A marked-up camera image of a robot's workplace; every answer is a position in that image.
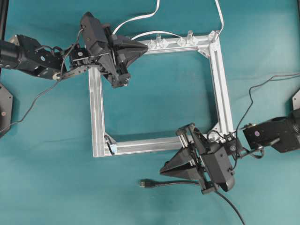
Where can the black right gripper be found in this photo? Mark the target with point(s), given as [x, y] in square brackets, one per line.
[187, 163]

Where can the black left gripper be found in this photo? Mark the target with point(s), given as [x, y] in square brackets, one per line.
[109, 66]

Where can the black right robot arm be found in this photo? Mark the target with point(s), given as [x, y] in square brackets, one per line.
[281, 133]

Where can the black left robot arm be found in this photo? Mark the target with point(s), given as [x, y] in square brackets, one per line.
[29, 56]

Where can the black zip tie loop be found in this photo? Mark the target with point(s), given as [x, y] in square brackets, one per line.
[108, 143]

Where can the right wrist camera housing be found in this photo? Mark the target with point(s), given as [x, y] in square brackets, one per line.
[218, 166]

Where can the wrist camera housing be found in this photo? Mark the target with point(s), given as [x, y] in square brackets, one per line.
[94, 35]
[218, 166]

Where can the left wrist camera housing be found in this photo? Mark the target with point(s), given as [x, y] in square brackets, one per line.
[94, 35]

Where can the silver aluminium extrusion frame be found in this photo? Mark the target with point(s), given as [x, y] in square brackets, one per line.
[209, 47]

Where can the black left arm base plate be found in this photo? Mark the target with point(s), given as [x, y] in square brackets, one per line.
[6, 106]

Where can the black vertical rail at left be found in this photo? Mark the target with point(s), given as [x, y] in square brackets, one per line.
[4, 4]

